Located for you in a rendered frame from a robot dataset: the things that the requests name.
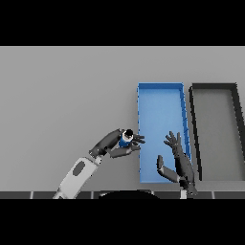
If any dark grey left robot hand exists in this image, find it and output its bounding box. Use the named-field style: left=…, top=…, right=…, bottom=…
left=88, top=128, right=146, bottom=160

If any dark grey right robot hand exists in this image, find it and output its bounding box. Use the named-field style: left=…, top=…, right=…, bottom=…
left=155, top=130, right=199, bottom=196

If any blue pipe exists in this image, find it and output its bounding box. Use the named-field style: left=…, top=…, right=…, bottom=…
left=118, top=128, right=135, bottom=148

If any blue bin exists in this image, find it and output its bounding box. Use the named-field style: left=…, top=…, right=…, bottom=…
left=137, top=82, right=192, bottom=185

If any dark grey bin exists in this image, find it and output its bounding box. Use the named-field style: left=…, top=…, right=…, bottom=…
left=189, top=82, right=245, bottom=182

